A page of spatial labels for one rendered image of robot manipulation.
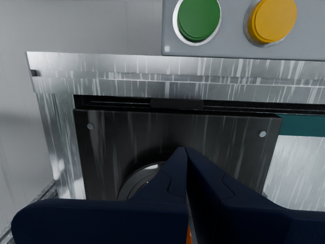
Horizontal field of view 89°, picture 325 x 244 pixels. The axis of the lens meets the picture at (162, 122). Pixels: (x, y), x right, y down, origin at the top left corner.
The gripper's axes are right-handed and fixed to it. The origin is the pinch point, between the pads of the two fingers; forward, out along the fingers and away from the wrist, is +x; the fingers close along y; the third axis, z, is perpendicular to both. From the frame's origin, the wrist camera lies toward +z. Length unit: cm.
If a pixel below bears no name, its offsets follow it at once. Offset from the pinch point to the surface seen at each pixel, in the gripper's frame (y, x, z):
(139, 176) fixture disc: 4.0, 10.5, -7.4
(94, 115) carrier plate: 9.5, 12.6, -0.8
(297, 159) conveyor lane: -19.6, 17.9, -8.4
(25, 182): 31.6, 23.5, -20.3
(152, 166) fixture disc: 2.6, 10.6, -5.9
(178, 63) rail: 0.1, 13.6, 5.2
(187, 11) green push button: -0.4, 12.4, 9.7
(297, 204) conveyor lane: -22.3, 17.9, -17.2
